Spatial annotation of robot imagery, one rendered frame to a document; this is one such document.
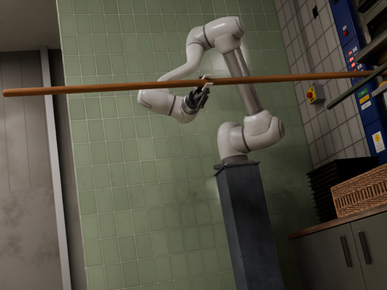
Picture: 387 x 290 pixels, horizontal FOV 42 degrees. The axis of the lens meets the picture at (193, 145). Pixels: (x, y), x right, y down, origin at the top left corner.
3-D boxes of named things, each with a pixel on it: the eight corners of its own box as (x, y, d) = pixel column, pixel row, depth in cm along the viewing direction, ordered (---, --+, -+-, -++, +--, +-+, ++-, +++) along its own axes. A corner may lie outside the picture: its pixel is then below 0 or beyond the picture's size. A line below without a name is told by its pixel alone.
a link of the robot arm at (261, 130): (254, 145, 300) (289, 136, 292) (249, 156, 286) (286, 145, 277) (207, 22, 281) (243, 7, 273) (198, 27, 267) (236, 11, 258)
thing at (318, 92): (318, 104, 337) (315, 90, 340) (326, 98, 328) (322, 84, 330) (308, 105, 335) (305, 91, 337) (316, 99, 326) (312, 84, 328)
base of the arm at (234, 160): (210, 174, 296) (208, 165, 298) (246, 170, 302) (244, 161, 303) (218, 166, 279) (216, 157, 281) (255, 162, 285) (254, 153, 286)
